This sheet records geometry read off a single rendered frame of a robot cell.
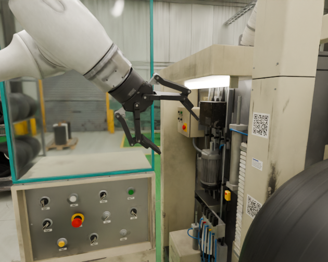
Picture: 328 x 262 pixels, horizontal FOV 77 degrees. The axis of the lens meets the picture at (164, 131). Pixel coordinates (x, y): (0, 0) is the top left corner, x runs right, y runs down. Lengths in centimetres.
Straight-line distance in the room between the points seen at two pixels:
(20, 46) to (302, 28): 69
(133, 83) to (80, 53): 11
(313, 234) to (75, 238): 90
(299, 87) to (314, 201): 35
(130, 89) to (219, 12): 1055
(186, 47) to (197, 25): 107
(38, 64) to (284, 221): 59
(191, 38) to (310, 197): 991
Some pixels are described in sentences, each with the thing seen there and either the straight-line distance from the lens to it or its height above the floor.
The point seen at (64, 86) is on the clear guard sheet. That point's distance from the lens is 88.
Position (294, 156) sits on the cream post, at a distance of 75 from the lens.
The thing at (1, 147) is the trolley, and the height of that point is 83.
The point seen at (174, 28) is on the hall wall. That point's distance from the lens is 1015.
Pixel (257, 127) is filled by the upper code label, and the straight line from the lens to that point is 74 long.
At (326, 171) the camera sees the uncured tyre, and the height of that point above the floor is 145.
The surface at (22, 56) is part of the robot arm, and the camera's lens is 54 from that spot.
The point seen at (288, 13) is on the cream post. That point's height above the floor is 182.
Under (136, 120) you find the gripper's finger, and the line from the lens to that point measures 49.
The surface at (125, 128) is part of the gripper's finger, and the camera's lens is 50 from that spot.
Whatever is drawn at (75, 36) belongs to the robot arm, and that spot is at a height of 170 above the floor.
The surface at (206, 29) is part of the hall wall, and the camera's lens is 1053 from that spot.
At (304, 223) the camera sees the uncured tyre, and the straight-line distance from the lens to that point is 48.
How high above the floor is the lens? 160
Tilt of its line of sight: 10 degrees down
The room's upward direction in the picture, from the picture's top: straight up
